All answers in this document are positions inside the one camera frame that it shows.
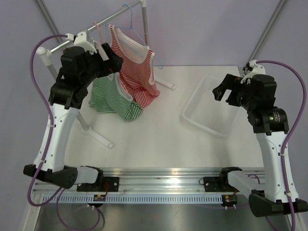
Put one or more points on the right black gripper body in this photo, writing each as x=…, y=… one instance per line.
x=239, y=95

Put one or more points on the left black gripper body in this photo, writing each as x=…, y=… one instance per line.
x=109, y=66

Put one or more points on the green striped tank top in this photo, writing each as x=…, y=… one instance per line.
x=106, y=99

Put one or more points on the pink wire hanger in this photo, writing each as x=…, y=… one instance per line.
x=121, y=90

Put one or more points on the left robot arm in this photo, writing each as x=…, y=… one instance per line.
x=79, y=68

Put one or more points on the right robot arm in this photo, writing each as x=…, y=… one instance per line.
x=278, y=195

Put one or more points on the red striped tank top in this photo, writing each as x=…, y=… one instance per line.
x=137, y=71

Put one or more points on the white plastic basket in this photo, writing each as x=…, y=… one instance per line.
x=203, y=111

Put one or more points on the white metal clothes rack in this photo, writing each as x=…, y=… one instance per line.
x=86, y=129

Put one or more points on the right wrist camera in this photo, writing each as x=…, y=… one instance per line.
x=251, y=69

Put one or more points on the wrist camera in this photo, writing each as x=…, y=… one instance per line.
x=251, y=69
x=81, y=40

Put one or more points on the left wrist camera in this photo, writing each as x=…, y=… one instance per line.
x=81, y=40

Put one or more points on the blue wire hanger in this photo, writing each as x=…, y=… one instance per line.
x=145, y=38

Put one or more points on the right aluminium frame post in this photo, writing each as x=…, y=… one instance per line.
x=267, y=30

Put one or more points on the aluminium frame post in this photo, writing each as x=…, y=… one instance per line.
x=45, y=54
x=267, y=30

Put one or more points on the left aluminium frame post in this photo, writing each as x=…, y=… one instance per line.
x=45, y=54

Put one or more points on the aluminium mounting rail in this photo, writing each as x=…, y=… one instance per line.
x=161, y=180

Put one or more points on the white slotted cable duct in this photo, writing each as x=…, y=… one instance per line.
x=142, y=199

